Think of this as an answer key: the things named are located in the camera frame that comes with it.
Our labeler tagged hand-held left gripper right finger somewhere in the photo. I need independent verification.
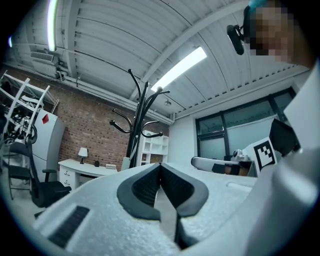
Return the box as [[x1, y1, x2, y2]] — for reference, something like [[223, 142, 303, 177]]
[[159, 162, 260, 251]]

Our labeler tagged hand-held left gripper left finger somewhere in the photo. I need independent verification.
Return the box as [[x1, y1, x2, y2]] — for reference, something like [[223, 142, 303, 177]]
[[32, 162, 181, 256]]

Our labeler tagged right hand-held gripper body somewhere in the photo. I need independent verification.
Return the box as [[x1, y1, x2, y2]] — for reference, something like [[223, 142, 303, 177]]
[[191, 137, 278, 178]]

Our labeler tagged black metal coat stand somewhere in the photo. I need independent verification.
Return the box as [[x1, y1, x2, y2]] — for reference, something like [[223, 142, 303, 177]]
[[109, 68, 171, 171]]

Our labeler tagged black framed window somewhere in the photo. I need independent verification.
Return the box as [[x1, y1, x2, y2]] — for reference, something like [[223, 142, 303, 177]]
[[194, 86, 300, 161]]

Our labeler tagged white desk with drawers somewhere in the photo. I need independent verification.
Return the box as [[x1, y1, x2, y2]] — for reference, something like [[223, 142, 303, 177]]
[[57, 158, 118, 189]]

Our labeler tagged black office chair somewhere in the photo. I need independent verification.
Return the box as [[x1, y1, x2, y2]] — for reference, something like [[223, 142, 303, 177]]
[[8, 124, 73, 209]]

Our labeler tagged white shade table lamp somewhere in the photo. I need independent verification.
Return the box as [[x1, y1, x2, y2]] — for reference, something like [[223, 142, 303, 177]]
[[77, 147, 89, 165]]

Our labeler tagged white cube shelf unit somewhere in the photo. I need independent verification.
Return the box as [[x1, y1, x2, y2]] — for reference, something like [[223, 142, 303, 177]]
[[138, 129, 170, 166]]

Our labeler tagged white cabinet with red sticker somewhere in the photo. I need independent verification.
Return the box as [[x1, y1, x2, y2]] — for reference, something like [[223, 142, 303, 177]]
[[31, 108, 66, 164]]

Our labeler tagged rectangular ceiling light panel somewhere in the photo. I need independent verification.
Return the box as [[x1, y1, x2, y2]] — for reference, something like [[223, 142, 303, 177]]
[[150, 45, 208, 92]]

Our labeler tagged person's head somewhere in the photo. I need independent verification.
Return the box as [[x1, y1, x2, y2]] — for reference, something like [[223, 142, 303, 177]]
[[246, 0, 315, 68]]

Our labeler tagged white metal shelf rack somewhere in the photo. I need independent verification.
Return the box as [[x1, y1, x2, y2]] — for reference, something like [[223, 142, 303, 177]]
[[0, 69, 60, 153]]

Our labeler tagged long ceiling tube light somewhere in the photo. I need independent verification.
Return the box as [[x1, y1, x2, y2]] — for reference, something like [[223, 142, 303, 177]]
[[46, 0, 60, 52]]

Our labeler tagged black head-worn camera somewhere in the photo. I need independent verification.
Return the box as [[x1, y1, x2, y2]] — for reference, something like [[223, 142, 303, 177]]
[[226, 4, 251, 56]]

